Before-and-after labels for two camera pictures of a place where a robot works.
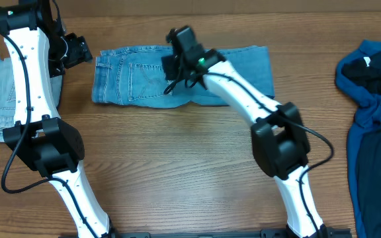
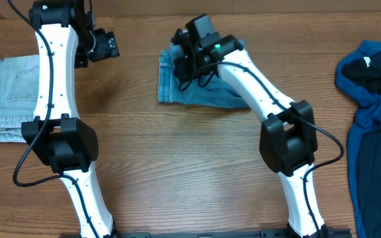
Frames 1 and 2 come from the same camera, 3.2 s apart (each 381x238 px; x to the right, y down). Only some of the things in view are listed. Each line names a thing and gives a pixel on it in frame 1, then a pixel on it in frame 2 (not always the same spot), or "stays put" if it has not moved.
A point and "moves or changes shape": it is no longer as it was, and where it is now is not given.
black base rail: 263,233 stays put
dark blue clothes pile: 372,73 stays put
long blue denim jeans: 135,77 moves or changes shape
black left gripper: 82,54 -> 109,48
